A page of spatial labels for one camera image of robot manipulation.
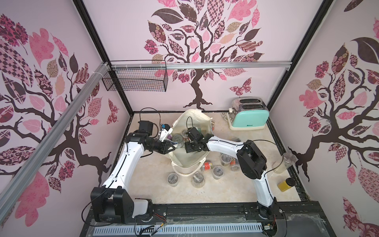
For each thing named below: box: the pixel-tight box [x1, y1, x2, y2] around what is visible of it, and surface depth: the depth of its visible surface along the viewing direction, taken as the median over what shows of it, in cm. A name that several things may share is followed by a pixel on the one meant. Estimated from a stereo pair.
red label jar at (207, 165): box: [202, 159, 213, 171], surface depth 87 cm
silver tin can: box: [172, 133, 184, 148], surface depth 96 cm
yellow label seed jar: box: [277, 177, 296, 193], surface depth 77 cm
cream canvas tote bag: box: [168, 108, 213, 176], surface depth 83 cm
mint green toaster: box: [226, 96, 270, 131], surface depth 105 cm
